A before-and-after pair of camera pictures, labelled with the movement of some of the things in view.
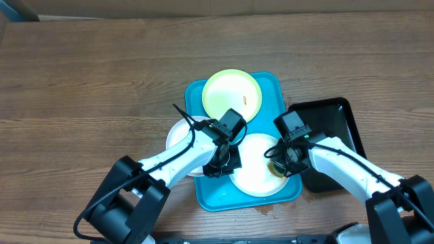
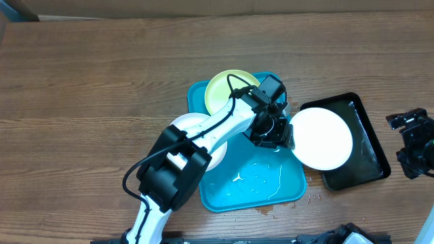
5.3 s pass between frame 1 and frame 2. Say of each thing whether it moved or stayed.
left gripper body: moved
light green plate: stayed
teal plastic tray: stayed
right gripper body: moved
